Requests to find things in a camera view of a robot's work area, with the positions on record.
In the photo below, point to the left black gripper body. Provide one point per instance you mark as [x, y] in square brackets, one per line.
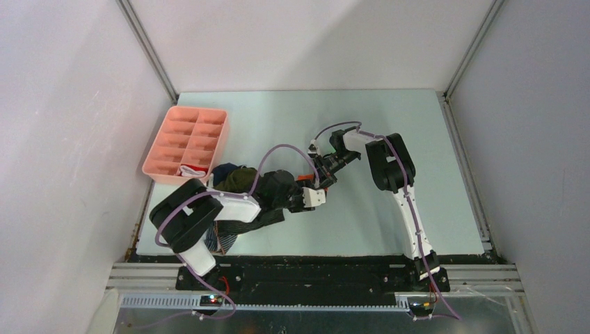
[293, 199]

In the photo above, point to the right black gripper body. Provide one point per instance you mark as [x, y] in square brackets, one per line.
[334, 163]

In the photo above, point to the navy orange underwear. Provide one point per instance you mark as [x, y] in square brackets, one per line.
[307, 180]

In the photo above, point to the red white underwear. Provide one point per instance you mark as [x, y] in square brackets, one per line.
[191, 171]

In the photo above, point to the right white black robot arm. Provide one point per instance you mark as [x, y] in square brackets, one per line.
[393, 172]

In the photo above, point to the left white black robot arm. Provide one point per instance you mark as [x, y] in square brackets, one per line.
[185, 217]

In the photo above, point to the olive green underwear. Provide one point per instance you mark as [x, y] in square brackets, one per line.
[238, 181]

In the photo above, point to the dark blue underwear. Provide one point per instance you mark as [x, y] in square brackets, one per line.
[222, 171]

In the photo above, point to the dark striped underwear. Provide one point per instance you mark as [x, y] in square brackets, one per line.
[221, 236]

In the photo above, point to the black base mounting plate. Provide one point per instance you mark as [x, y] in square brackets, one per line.
[249, 281]

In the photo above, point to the pink divided storage tray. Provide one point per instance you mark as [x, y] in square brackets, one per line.
[188, 135]

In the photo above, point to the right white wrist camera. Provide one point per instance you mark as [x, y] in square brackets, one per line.
[313, 149]

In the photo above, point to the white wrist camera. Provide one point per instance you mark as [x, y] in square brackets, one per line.
[313, 149]
[313, 197]

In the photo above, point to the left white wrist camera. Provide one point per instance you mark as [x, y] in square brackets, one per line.
[313, 197]

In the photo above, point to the right aluminium corner post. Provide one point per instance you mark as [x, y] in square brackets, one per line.
[473, 47]

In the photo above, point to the aluminium corner post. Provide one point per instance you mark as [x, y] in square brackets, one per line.
[473, 47]
[141, 35]

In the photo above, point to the left aluminium corner post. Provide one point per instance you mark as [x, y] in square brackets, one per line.
[141, 35]

